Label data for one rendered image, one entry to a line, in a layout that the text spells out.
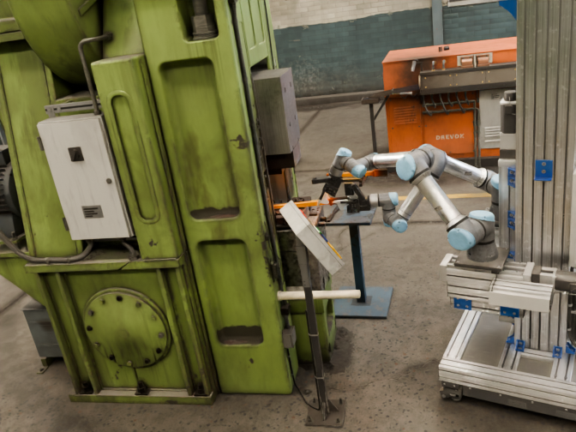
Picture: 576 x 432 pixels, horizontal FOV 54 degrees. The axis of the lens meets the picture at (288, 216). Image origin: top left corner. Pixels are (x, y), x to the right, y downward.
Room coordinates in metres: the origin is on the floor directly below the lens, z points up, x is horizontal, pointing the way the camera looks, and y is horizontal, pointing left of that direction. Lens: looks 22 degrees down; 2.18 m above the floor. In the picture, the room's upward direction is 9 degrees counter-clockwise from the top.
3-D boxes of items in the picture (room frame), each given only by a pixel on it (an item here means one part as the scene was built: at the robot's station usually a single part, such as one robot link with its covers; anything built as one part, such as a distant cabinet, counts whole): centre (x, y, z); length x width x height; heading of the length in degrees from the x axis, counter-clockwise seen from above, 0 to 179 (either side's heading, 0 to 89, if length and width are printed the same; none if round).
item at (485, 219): (2.49, -0.91, 0.98); 0.13 x 0.12 x 0.14; 128
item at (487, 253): (2.49, -0.92, 0.87); 0.15 x 0.15 x 0.10
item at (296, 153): (3.10, 0.10, 1.32); 0.42 x 0.20 x 0.10; 76
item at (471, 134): (6.48, -2.16, 0.65); 2.10 x 1.12 x 1.30; 72
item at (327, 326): (3.16, 0.10, 0.23); 0.55 x 0.37 x 0.47; 76
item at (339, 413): (2.49, -0.04, 0.05); 0.22 x 0.22 x 0.09; 76
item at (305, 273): (2.49, -0.04, 0.54); 0.04 x 0.04 x 1.08; 76
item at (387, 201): (2.95, -0.57, 1.00); 0.11 x 0.08 x 0.09; 76
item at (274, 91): (3.14, 0.09, 1.56); 0.42 x 0.39 x 0.40; 76
